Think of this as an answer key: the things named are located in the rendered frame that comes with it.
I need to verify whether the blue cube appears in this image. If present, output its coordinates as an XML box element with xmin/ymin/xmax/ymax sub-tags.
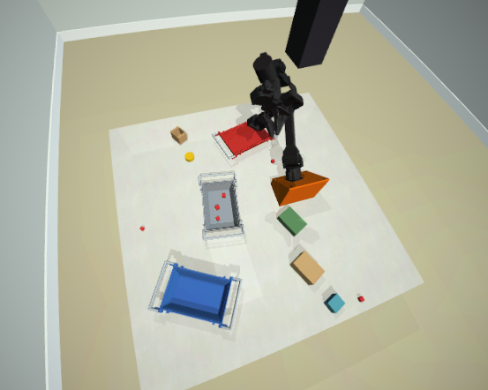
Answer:
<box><xmin>323</xmin><ymin>294</ymin><xmax>345</xmax><ymax>313</ymax></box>

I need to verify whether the blue plastic tray with wire bars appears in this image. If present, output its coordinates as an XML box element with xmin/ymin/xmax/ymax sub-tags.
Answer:
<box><xmin>148</xmin><ymin>260</ymin><xmax>242</xmax><ymax>330</ymax></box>

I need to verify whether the green rectangular block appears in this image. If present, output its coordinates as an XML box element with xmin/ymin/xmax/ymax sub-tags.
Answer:
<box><xmin>277</xmin><ymin>207</ymin><xmax>308</xmax><ymax>237</ymax></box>

